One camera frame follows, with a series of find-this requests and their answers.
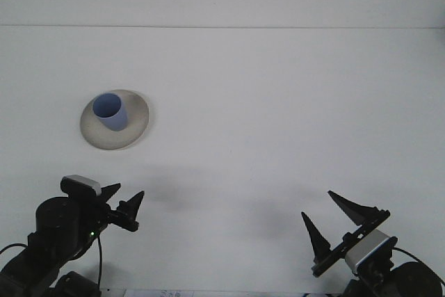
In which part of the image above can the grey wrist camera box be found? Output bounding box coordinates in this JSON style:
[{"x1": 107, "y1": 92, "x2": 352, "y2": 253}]
[
  {"x1": 344, "y1": 230, "x2": 398, "y2": 271},
  {"x1": 60, "y1": 175, "x2": 103, "y2": 198}
]

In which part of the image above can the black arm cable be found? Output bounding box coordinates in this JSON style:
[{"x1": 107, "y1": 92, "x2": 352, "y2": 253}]
[
  {"x1": 96, "y1": 236, "x2": 104, "y2": 293},
  {"x1": 394, "y1": 246, "x2": 445, "y2": 286}
]

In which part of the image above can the pale round plate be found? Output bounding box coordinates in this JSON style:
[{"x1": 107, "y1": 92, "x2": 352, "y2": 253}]
[{"x1": 79, "y1": 88, "x2": 151, "y2": 151}]

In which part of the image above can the pale blue cup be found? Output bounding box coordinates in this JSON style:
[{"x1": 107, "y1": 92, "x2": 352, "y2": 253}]
[{"x1": 92, "y1": 93, "x2": 129, "y2": 132}]

